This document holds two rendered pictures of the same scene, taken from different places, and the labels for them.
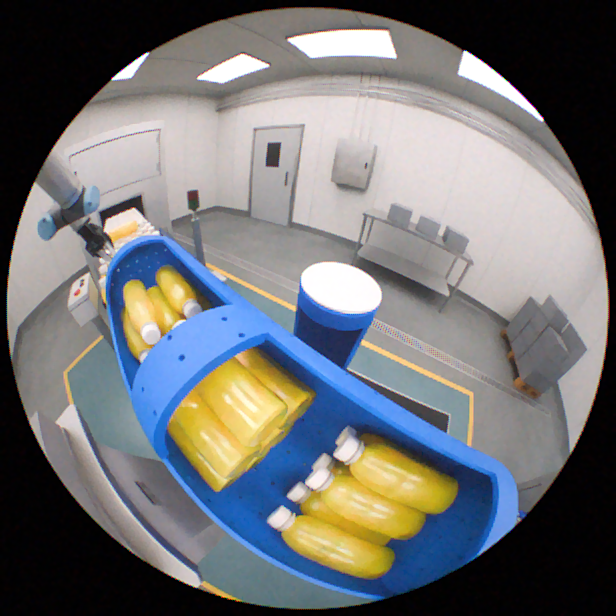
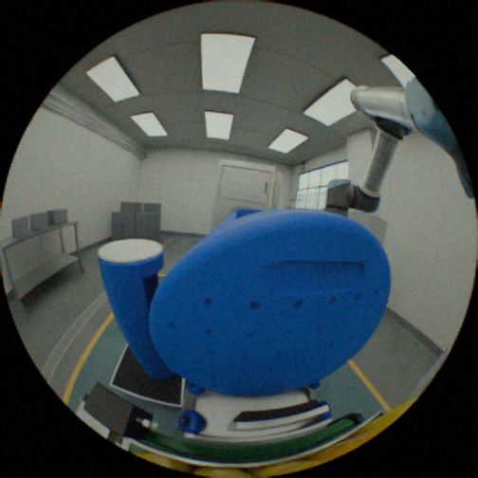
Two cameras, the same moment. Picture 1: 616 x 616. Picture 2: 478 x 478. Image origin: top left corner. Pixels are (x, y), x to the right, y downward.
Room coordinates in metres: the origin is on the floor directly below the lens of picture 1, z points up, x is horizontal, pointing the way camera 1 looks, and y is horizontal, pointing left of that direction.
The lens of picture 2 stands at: (0.42, 0.51, 1.23)
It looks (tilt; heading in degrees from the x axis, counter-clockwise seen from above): 12 degrees down; 237
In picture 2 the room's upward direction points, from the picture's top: 8 degrees clockwise
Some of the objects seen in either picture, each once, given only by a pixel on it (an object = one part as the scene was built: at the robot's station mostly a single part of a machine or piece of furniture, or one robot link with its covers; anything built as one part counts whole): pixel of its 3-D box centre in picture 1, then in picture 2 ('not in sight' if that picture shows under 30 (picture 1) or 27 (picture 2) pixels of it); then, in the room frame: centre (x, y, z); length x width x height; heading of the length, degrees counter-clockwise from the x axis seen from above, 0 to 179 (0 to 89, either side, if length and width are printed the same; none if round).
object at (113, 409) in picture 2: not in sight; (124, 417); (0.54, 0.46, 0.95); 0.10 x 0.07 x 0.10; 149
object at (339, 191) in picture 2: not in sight; (340, 193); (-0.27, 0.27, 1.38); 0.13 x 0.12 x 0.14; 124
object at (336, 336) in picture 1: (319, 357); (145, 325); (0.54, -0.10, 0.59); 0.28 x 0.28 x 0.88
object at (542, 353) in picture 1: (542, 341); (136, 224); (1.06, -3.66, 0.59); 1.20 x 0.80 x 1.19; 157
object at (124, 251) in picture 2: (342, 284); (130, 248); (0.54, -0.10, 1.03); 0.28 x 0.28 x 0.01
